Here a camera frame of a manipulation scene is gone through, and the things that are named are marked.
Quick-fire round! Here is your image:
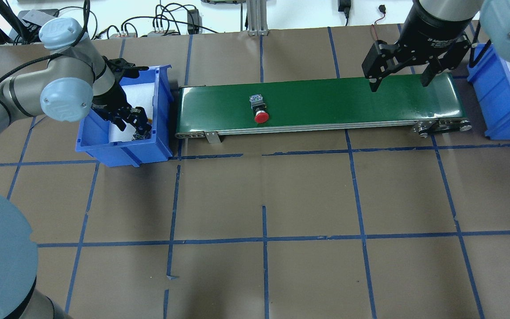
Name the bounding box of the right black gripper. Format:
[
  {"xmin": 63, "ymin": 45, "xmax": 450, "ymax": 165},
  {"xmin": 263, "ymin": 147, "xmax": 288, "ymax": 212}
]
[{"xmin": 362, "ymin": 32, "xmax": 470, "ymax": 92}]

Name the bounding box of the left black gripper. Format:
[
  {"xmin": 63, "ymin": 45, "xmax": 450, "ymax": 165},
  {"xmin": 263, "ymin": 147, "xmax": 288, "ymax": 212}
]
[{"xmin": 92, "ymin": 84, "xmax": 148, "ymax": 132}]

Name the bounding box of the red push button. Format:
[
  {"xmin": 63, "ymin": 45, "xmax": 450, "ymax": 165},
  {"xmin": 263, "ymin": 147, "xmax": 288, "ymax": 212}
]
[{"xmin": 249, "ymin": 93, "xmax": 270, "ymax": 124}]

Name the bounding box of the yellow push button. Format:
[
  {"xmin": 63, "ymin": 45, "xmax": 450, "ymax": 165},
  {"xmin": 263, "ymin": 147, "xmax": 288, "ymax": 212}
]
[{"xmin": 131, "ymin": 118, "xmax": 152, "ymax": 141}]

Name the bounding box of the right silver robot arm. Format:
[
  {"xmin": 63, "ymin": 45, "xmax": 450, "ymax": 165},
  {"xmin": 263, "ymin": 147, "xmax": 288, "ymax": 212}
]
[{"xmin": 362, "ymin": 0, "xmax": 510, "ymax": 92}]

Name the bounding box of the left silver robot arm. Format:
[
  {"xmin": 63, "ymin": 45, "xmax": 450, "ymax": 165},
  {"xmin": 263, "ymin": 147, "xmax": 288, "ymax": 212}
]
[{"xmin": 0, "ymin": 17, "xmax": 152, "ymax": 319}]

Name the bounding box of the white foam bin liner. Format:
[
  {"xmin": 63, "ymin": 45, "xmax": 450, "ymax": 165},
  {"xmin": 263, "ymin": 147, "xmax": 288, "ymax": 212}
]
[{"xmin": 108, "ymin": 83, "xmax": 155, "ymax": 143}]

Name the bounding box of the left blue plastic bin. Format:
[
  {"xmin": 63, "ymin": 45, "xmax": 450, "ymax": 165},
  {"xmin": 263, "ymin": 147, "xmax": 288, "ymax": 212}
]
[{"xmin": 75, "ymin": 65, "xmax": 174, "ymax": 167}]

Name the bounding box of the blue plastic bin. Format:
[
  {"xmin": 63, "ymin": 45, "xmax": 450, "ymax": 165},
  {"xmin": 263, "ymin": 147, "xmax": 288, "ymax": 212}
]
[
  {"xmin": 467, "ymin": 45, "xmax": 510, "ymax": 140},
  {"xmin": 75, "ymin": 65, "xmax": 174, "ymax": 167}
]

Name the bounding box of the green conveyor belt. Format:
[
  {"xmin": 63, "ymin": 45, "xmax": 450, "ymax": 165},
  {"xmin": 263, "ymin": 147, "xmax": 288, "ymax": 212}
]
[{"xmin": 175, "ymin": 73, "xmax": 472, "ymax": 143}]

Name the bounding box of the right blue plastic bin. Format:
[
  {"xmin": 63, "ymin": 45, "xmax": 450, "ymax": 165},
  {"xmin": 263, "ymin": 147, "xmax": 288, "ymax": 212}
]
[{"xmin": 467, "ymin": 45, "xmax": 510, "ymax": 140}]

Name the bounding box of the black power adapter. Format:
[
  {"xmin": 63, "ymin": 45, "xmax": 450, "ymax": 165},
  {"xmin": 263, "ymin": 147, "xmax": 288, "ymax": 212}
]
[{"xmin": 187, "ymin": 9, "xmax": 202, "ymax": 35}]

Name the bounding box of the aluminium frame post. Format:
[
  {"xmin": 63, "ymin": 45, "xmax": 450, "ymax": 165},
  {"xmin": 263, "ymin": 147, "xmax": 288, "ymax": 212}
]
[{"xmin": 246, "ymin": 0, "xmax": 269, "ymax": 36}]

